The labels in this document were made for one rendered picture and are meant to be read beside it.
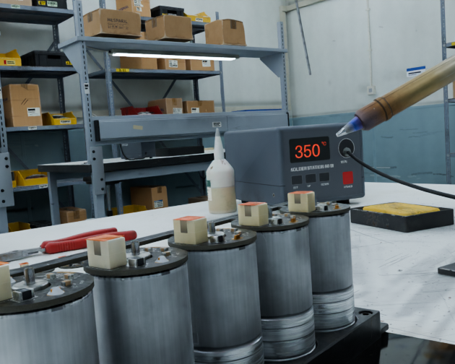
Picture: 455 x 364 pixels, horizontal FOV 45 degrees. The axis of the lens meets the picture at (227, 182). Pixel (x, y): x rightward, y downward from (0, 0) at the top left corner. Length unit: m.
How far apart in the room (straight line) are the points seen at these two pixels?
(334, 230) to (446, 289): 0.14
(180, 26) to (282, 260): 2.95
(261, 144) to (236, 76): 5.38
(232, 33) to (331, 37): 2.96
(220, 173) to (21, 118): 3.80
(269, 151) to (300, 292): 0.45
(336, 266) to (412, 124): 5.34
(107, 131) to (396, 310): 2.50
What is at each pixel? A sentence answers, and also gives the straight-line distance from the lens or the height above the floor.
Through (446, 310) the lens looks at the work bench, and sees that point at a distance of 0.29.
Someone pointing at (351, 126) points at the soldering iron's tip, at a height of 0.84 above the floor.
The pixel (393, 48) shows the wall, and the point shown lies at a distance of 5.68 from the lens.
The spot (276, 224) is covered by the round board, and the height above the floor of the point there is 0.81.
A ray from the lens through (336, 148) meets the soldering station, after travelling 0.64.
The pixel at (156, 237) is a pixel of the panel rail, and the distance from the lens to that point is 0.16.
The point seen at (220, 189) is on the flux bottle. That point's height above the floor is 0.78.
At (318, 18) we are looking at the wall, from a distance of 6.32.
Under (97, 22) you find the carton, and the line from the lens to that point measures 2.87.
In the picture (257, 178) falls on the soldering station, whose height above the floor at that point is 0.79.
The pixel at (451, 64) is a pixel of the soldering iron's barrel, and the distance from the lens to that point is 0.20.
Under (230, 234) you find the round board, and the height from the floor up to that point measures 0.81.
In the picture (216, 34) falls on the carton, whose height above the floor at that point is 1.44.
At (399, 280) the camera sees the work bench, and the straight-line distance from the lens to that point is 0.34.
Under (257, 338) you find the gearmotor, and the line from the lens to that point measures 0.16.
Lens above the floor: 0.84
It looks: 5 degrees down
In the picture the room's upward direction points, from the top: 4 degrees counter-clockwise
